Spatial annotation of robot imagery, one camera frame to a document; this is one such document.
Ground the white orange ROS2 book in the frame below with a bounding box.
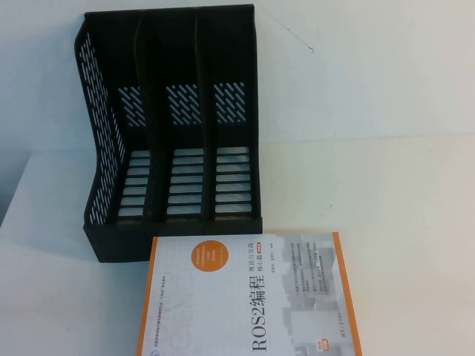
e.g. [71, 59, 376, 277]
[134, 231, 364, 356]

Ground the black plastic book stand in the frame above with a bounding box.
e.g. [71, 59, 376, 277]
[73, 3, 264, 263]

